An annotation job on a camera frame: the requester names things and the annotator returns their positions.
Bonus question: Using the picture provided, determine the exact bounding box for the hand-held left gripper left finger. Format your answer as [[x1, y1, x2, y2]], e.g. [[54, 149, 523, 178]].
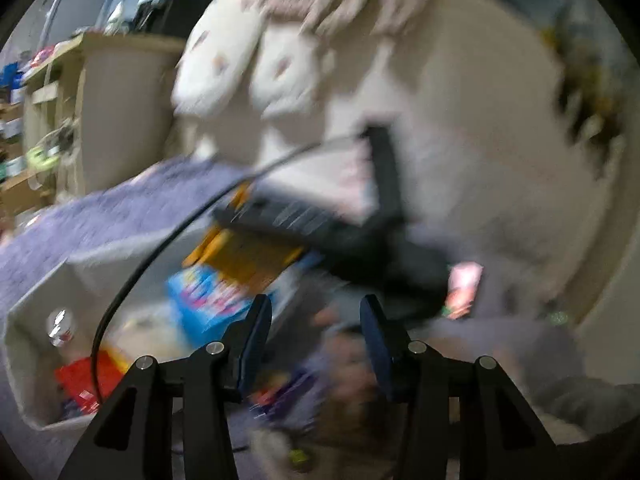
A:
[[57, 294, 273, 480]]

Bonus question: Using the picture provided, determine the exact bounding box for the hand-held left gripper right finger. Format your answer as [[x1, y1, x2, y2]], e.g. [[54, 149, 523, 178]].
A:
[[360, 294, 561, 480]]

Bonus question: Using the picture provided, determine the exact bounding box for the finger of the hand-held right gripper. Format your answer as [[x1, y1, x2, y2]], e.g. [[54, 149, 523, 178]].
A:
[[214, 195, 373, 257]]

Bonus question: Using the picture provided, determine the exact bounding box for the orange box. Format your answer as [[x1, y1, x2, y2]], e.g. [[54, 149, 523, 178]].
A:
[[182, 185, 307, 297]]

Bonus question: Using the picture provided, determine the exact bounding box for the blue cartoon print box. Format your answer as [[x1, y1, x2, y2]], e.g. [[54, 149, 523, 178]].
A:
[[166, 255, 321, 342]]

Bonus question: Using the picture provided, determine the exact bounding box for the white storage bin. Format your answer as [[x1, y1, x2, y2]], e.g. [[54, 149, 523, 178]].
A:
[[0, 252, 321, 433]]

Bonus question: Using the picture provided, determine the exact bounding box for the pink snack packet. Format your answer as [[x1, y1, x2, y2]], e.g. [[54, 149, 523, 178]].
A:
[[442, 261, 484, 321]]

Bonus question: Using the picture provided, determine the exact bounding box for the red snack packet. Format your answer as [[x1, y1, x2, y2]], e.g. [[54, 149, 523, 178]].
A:
[[54, 347, 132, 413]]

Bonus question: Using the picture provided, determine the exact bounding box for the beige bedside cabinet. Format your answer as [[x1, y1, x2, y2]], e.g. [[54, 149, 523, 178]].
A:
[[22, 32, 191, 206]]

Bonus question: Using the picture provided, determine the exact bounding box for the clear plastic bottle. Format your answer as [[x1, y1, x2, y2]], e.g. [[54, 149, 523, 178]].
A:
[[46, 308, 77, 348]]

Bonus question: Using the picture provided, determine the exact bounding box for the black cable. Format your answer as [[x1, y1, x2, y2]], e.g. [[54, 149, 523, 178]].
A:
[[91, 132, 366, 407]]

